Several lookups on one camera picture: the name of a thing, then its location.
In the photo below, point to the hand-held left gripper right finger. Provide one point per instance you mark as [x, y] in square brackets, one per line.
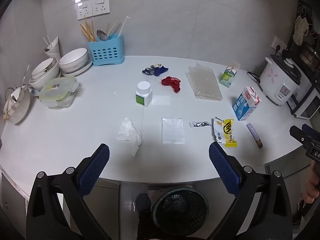
[222, 165]

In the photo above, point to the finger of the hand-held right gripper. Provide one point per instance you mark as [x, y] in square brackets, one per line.
[297, 133]
[311, 131]

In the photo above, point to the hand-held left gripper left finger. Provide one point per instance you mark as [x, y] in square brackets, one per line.
[96, 165]

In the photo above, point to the yellow snack packet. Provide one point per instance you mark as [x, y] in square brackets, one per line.
[226, 132]

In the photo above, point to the purple wrapper strip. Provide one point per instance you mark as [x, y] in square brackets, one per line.
[254, 135]

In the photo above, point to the white tissue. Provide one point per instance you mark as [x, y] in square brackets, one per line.
[130, 135]

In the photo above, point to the small silver wrapper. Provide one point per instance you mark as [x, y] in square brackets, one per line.
[200, 124]

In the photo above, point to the blue white milk carton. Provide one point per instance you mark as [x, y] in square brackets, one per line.
[245, 106]

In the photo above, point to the clear plastic bag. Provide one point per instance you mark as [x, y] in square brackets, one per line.
[173, 130]

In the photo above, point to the dark green trash basket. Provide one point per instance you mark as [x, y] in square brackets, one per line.
[192, 220]

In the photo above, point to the white pill bottle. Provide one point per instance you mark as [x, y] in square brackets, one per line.
[143, 95]

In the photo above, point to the small green carton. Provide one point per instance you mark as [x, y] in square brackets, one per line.
[228, 78]

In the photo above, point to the red mesh net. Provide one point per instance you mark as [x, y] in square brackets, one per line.
[171, 83]

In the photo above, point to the person's right hand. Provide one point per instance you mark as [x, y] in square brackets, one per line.
[311, 192]

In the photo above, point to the white box appliance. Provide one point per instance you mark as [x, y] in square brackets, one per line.
[301, 92]

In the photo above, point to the white rice cooker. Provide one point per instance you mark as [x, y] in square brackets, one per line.
[277, 80]

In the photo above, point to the person's dark shoe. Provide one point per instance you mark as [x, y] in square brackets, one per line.
[143, 202]

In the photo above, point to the black bin liner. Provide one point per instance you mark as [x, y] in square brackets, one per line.
[175, 202]

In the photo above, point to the person's leg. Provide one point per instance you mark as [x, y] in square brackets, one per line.
[147, 227]

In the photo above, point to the bubble wrap sheet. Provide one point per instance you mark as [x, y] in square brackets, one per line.
[203, 83]

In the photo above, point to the glass container green lid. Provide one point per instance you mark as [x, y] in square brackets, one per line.
[58, 90]

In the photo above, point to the black plug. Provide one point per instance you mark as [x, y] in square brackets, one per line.
[277, 49]

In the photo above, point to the beige base cabinet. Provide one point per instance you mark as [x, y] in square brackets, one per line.
[15, 200]

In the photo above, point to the stack of white bowls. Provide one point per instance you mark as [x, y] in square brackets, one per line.
[82, 71]

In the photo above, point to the white rimmed bowl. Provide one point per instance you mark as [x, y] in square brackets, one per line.
[40, 85]
[41, 76]

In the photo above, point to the white bowl at left edge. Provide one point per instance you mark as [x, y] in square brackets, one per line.
[16, 105]

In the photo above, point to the cream hanging cloth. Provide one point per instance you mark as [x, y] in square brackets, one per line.
[301, 30]

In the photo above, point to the large white bowl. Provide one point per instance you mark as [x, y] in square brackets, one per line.
[73, 60]

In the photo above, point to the blue foil wrapper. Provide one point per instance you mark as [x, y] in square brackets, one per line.
[156, 70]

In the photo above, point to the blue utensil holder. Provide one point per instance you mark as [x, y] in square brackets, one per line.
[106, 52]

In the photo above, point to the metal spoon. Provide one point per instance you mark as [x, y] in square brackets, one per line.
[101, 35]

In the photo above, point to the thin white straw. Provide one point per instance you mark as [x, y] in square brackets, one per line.
[50, 41]
[46, 41]

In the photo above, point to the bundle of wooden chopsticks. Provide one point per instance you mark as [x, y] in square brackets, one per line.
[87, 32]

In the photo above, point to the long white plastic stick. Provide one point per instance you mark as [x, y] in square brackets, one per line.
[113, 27]
[123, 26]

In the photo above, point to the dark wall rack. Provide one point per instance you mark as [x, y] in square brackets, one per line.
[313, 52]

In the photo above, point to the white wall socket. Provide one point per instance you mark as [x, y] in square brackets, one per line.
[100, 6]
[280, 43]
[84, 10]

